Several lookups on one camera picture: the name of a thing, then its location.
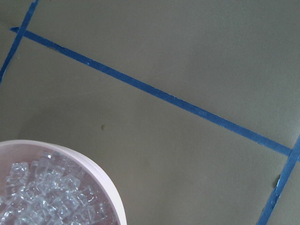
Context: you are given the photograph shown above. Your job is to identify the pink bowl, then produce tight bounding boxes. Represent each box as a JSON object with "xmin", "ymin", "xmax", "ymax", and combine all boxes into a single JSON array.
[{"xmin": 0, "ymin": 140, "xmax": 127, "ymax": 225}]

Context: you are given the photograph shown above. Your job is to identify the clear ice cubes pile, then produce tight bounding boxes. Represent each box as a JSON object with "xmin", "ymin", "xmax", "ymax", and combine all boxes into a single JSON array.
[{"xmin": 0, "ymin": 152, "xmax": 118, "ymax": 225}]

